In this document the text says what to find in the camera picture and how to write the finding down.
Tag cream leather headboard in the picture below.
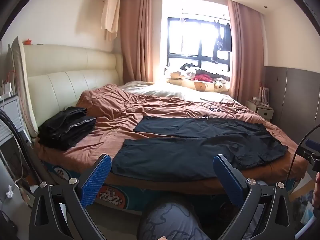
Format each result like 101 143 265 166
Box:
24 44 310 220

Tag black pants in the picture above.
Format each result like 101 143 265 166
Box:
111 116 288 182

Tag cream hanging cloth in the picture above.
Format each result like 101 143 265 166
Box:
101 0 121 41

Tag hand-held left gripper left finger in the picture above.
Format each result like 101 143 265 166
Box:
29 154 112 240

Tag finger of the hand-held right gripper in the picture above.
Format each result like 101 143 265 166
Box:
297 139 320 167

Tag black cables on bed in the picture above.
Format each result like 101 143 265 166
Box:
200 101 253 114

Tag yellow bear print cushion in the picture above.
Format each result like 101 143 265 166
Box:
166 76 230 92

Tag grey wardrobe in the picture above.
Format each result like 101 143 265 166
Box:
264 66 320 133

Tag beige leaning cushion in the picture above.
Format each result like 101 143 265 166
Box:
11 36 38 138

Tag person's right hand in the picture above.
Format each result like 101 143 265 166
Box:
314 173 320 208

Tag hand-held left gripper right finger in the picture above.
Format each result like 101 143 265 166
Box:
213 154 298 240

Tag dark hanging clothes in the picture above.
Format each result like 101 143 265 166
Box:
211 19 232 64

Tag pink curtain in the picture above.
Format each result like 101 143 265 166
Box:
119 0 163 83
227 0 265 104

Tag brown blanket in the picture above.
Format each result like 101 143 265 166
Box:
34 84 309 195

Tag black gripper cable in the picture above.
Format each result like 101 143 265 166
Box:
287 124 320 188

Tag white bedside table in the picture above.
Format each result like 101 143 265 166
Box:
246 100 274 123

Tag stack of folded black clothes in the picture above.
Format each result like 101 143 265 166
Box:
37 106 97 151

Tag white charger box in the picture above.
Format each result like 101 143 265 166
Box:
2 81 13 97

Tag grey bedside cabinet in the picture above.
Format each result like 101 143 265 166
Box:
0 94 27 140

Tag person's knee in patterned trousers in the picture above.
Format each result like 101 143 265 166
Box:
137 201 212 240

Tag cartoon print bed sheet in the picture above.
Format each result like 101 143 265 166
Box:
41 160 300 218

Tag white duvet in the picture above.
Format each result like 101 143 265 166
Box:
117 81 240 104

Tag pile of clothes and toys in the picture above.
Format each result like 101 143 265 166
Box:
165 62 232 83

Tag black gooseneck stand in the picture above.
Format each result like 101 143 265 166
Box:
0 109 42 188

